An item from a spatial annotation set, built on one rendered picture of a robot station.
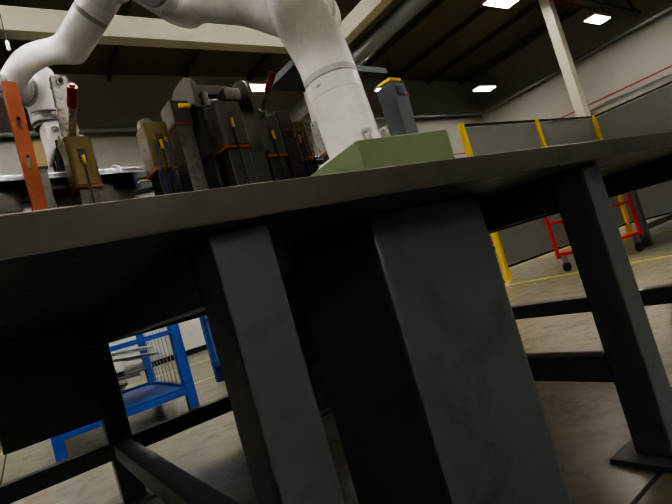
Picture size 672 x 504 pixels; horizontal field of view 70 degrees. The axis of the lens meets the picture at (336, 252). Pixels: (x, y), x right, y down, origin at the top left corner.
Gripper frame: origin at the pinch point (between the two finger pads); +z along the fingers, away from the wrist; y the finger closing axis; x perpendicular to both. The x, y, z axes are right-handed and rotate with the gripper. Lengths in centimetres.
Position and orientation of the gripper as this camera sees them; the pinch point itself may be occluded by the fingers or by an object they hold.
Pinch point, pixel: (63, 180)
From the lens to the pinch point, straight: 149.6
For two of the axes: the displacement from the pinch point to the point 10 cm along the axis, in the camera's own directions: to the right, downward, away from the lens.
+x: -7.6, 1.8, -6.3
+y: -5.9, 2.2, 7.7
